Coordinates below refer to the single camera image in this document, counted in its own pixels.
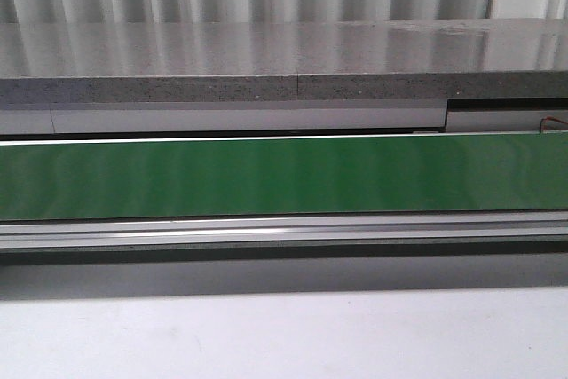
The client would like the red wire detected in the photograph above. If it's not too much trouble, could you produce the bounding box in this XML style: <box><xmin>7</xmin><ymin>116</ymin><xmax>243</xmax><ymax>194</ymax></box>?
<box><xmin>538</xmin><ymin>117</ymin><xmax>568</xmax><ymax>133</ymax></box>

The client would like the grey stone shelf slab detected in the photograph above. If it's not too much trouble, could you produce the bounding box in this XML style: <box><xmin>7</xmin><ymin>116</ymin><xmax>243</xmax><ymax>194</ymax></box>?
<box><xmin>1</xmin><ymin>19</ymin><xmax>567</xmax><ymax>104</ymax></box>

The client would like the silver conveyor frame rail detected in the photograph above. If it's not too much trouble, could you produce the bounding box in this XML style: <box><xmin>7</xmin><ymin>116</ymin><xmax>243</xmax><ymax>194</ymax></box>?
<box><xmin>1</xmin><ymin>210</ymin><xmax>567</xmax><ymax>249</ymax></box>

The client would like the green conveyor belt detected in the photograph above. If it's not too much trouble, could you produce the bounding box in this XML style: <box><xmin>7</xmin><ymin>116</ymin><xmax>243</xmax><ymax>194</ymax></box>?
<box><xmin>1</xmin><ymin>132</ymin><xmax>567</xmax><ymax>221</ymax></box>

